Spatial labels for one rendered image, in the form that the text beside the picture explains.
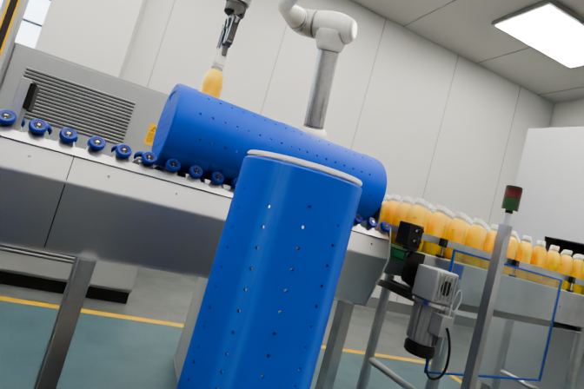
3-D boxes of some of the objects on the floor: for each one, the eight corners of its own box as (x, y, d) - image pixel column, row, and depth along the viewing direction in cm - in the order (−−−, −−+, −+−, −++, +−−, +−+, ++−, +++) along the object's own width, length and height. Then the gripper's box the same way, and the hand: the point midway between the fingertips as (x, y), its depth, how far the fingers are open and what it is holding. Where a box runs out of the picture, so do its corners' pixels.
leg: (8, 467, 117) (76, 253, 122) (31, 465, 120) (97, 257, 125) (5, 482, 112) (76, 259, 117) (29, 480, 114) (98, 262, 120)
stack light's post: (433, 500, 156) (498, 222, 165) (440, 499, 158) (504, 225, 167) (441, 509, 153) (507, 224, 162) (448, 508, 154) (513, 227, 164)
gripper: (220, 6, 152) (201, 66, 150) (235, -9, 137) (215, 57, 135) (238, 16, 155) (220, 74, 153) (255, 2, 140) (235, 66, 138)
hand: (220, 57), depth 144 cm, fingers closed on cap, 4 cm apart
